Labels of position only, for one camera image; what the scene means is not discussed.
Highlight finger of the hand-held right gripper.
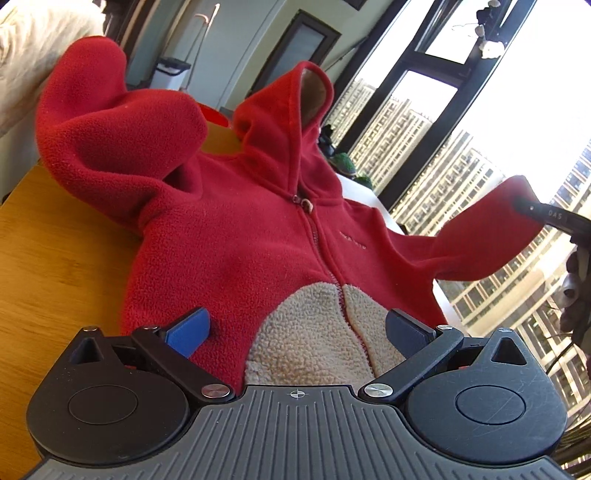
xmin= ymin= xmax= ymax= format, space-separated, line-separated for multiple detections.
xmin=512 ymin=196 xmax=549 ymax=224

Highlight red fleece hoodie jacket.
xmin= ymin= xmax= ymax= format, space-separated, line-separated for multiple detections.
xmin=34 ymin=36 xmax=548 ymax=393

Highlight black shoes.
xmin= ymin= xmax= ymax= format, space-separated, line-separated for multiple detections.
xmin=318 ymin=124 xmax=336 ymax=156

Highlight red bucket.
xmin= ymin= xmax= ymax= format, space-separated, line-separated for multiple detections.
xmin=196 ymin=104 xmax=232 ymax=128

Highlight black window frame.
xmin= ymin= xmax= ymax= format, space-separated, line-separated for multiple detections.
xmin=342 ymin=0 xmax=591 ymax=213

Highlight person's right hand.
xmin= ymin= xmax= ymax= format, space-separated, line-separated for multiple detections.
xmin=560 ymin=247 xmax=591 ymax=347

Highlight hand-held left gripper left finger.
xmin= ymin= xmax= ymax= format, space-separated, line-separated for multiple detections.
xmin=68 ymin=307 xmax=235 ymax=404

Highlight dark framed door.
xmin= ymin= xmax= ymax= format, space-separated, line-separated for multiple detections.
xmin=250 ymin=9 xmax=341 ymax=116

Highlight hanging white ornament string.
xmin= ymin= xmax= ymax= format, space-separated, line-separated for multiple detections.
xmin=475 ymin=0 xmax=509 ymax=59

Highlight white trash bin black lid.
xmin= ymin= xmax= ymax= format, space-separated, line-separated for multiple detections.
xmin=152 ymin=56 xmax=191 ymax=92

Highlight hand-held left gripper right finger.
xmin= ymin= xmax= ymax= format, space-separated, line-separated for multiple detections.
xmin=359 ymin=308 xmax=529 ymax=406

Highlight beige towel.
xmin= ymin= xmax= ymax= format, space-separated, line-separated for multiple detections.
xmin=0 ymin=0 xmax=108 ymax=137

